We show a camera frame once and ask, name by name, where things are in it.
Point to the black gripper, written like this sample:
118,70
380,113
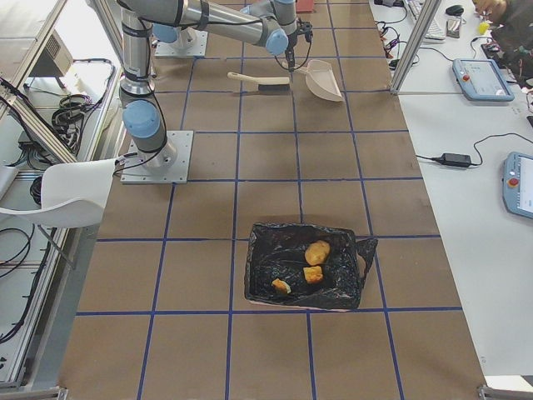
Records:
290,55

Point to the white brush black bristles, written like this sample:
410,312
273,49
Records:
264,84

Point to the white plastic dustpan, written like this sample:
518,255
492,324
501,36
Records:
320,80

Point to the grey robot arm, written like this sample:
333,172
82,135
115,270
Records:
272,25

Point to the empty pink plastic bin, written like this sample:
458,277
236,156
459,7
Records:
305,6

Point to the blue teach pendant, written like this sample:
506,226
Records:
481,80
517,185

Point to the black power adapter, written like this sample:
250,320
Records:
453,160

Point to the brown potato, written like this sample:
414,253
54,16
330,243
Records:
317,253

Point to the orange bread piece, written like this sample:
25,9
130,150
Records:
313,275

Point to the yellow-green apple piece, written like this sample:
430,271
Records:
281,287

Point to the white plastic chair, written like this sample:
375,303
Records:
73,195

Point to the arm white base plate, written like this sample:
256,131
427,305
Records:
171,165
175,43

